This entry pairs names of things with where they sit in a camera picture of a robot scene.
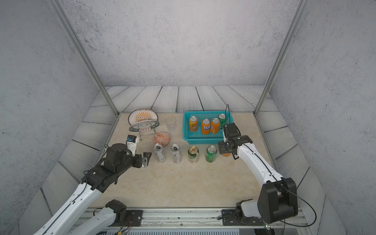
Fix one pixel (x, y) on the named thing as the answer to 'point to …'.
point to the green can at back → (222, 117)
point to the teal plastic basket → (198, 137)
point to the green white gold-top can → (193, 152)
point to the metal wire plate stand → (147, 132)
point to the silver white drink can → (159, 151)
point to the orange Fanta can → (205, 126)
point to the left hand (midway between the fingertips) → (145, 152)
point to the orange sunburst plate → (142, 114)
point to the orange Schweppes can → (226, 154)
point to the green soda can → (211, 152)
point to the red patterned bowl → (162, 138)
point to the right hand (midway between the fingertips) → (228, 146)
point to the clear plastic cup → (171, 122)
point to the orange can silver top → (215, 125)
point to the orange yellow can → (193, 124)
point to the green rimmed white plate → (143, 126)
